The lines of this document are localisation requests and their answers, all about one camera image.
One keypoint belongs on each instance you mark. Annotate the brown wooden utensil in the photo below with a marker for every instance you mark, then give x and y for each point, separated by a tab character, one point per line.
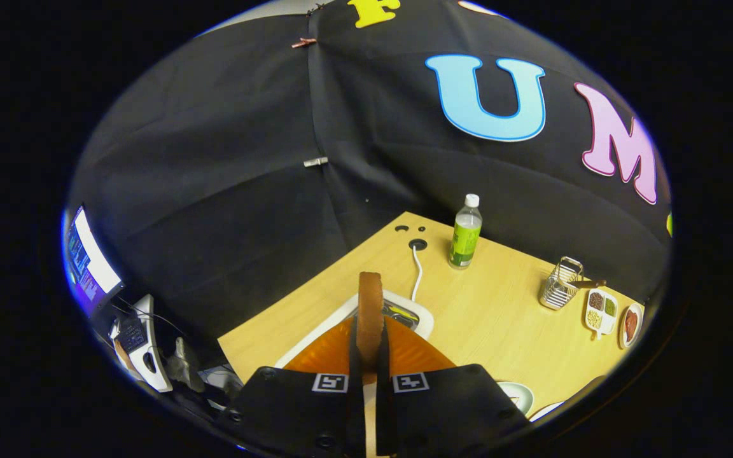
592	283

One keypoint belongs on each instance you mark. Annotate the brown meat slice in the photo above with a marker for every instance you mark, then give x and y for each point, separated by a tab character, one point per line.
631	324

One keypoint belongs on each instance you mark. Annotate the black backdrop cloth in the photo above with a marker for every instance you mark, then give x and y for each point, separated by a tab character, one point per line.
245	159

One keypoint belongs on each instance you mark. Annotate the pale green round plate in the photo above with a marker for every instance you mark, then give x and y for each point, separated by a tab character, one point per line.
524	394

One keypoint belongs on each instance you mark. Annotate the white rectangular plate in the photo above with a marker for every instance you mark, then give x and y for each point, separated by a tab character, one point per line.
544	410

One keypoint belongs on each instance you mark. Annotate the computer monitor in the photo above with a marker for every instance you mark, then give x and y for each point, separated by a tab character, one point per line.
96	261

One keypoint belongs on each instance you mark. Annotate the silver cloth clip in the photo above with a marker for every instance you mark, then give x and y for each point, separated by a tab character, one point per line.
315	161

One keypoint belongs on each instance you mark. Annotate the green label drink bottle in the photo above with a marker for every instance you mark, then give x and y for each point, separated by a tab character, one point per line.
465	238

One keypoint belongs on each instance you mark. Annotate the white toaster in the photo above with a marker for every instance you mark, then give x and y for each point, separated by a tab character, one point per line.
425	326

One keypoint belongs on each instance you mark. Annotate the plain toast bread slice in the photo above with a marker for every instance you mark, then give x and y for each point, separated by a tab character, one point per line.
370	305

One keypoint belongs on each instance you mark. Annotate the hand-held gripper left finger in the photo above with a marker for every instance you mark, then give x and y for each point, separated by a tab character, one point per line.
355	356

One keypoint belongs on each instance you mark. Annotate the copper cloth clip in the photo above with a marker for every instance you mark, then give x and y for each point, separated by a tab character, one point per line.
303	42

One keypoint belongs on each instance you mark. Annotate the white oval plate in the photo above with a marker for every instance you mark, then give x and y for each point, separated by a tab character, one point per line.
621	331

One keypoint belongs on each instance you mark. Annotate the white divided bean dish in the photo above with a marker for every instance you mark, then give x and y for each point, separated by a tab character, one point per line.
607	324

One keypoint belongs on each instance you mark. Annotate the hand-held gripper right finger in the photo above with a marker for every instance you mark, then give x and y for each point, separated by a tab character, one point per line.
382	369

